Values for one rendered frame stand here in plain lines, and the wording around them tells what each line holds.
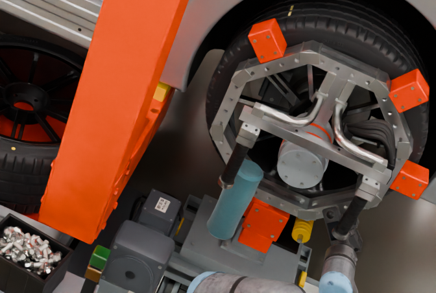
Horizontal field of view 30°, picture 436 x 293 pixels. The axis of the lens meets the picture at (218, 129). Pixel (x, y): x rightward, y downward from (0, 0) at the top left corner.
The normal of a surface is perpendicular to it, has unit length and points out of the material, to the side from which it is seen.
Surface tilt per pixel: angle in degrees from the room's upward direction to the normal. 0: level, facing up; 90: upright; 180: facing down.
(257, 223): 90
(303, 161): 90
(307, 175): 90
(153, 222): 90
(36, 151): 0
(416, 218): 0
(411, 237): 0
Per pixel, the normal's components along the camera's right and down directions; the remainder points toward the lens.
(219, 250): 0.33, -0.75
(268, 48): -0.24, 0.53
